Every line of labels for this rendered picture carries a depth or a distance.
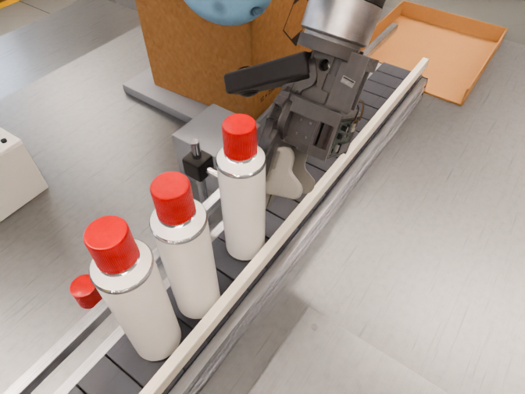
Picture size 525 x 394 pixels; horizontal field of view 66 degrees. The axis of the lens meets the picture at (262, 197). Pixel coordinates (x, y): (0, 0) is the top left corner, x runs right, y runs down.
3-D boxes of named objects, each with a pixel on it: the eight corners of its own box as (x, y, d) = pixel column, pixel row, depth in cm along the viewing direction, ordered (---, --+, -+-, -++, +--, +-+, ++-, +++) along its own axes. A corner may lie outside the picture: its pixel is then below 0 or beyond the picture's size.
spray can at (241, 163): (249, 270, 51) (244, 149, 36) (218, 249, 53) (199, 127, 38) (273, 241, 54) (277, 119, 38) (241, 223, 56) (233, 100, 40)
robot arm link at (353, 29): (300, -19, 40) (330, -2, 47) (286, 29, 42) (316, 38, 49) (370, 0, 37) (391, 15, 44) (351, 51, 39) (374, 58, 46)
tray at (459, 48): (461, 105, 82) (469, 89, 79) (346, 65, 91) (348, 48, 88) (501, 44, 98) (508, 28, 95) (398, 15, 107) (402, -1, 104)
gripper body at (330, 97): (320, 168, 43) (365, 52, 38) (255, 137, 46) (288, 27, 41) (344, 159, 49) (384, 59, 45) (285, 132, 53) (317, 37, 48)
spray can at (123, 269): (158, 373, 43) (101, 274, 28) (125, 345, 45) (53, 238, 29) (191, 334, 46) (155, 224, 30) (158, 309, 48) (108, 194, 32)
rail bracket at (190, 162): (231, 248, 59) (223, 167, 47) (194, 224, 62) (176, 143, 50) (244, 233, 61) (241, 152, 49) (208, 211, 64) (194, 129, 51)
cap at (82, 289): (77, 288, 55) (69, 276, 53) (104, 283, 56) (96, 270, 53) (76, 311, 53) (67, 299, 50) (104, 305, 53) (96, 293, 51)
